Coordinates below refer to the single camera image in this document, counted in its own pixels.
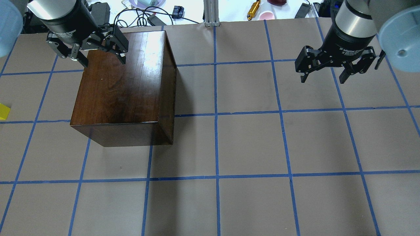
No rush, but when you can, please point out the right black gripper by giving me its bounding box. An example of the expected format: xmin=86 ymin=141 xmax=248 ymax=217
xmin=295 ymin=28 xmax=376 ymax=84

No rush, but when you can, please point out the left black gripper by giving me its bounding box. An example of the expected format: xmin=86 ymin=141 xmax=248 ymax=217
xmin=43 ymin=7 xmax=129 ymax=68

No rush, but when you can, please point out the yellow block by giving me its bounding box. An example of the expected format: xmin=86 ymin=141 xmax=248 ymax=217
xmin=0 ymin=103 xmax=11 ymax=120

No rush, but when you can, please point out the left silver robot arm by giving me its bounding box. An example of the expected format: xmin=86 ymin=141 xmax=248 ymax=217
xmin=0 ymin=0 xmax=129 ymax=68

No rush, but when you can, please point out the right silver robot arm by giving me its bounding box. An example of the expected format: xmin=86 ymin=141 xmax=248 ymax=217
xmin=295 ymin=0 xmax=420 ymax=84

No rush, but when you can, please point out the dark wooden drawer cabinet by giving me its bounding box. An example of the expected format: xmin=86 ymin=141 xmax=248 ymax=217
xmin=70 ymin=31 xmax=178 ymax=147

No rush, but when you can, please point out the black power adapter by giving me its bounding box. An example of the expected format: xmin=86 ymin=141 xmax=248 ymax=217
xmin=90 ymin=2 xmax=111 ymax=26

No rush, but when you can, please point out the purple plate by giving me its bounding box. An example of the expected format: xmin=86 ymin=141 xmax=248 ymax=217
xmin=129 ymin=0 xmax=166 ymax=10

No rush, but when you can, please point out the pink cup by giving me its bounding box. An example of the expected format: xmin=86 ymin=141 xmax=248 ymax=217
xmin=258 ymin=10 xmax=276 ymax=21

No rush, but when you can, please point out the small blue connector box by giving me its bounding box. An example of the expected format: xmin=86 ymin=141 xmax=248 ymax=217
xmin=171 ymin=6 xmax=184 ymax=20

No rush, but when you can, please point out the gold cylinder tool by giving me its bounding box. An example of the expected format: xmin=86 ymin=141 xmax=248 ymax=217
xmin=246 ymin=0 xmax=261 ymax=21

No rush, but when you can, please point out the aluminium frame post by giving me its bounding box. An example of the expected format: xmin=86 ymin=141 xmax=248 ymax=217
xmin=203 ymin=0 xmax=220 ymax=27

